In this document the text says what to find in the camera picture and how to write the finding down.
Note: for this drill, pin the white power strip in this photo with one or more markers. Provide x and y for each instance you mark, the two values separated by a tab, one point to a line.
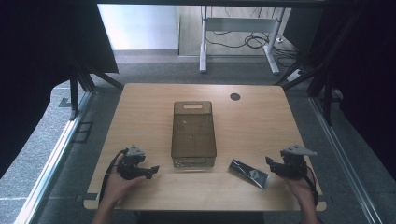
294	75

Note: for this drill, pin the person's left hand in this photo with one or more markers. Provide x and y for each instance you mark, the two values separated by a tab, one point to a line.
120	186

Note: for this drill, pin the white desk frame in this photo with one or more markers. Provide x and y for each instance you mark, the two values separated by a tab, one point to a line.
239	24

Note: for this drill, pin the brown translucent plastic basket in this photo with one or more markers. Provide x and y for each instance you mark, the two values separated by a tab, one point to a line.
193	133

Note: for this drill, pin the dark round table grommet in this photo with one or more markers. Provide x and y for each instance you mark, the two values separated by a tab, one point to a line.
235	96

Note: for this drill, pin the person's right hand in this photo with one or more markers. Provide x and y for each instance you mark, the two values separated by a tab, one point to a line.
302	188

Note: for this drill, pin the black metal stand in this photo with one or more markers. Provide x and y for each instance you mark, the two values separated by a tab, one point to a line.
74	93
327	99

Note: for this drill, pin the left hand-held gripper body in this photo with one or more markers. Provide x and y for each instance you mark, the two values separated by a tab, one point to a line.
130	165

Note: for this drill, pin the aluminium rail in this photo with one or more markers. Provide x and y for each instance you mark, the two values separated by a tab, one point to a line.
345	161
53	161

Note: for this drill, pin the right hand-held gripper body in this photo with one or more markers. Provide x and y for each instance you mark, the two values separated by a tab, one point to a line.
294	165

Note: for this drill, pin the black foil packet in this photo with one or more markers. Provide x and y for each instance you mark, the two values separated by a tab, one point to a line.
249	174

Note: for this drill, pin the black curtain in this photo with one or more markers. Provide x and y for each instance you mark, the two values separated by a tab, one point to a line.
37	62
367	77

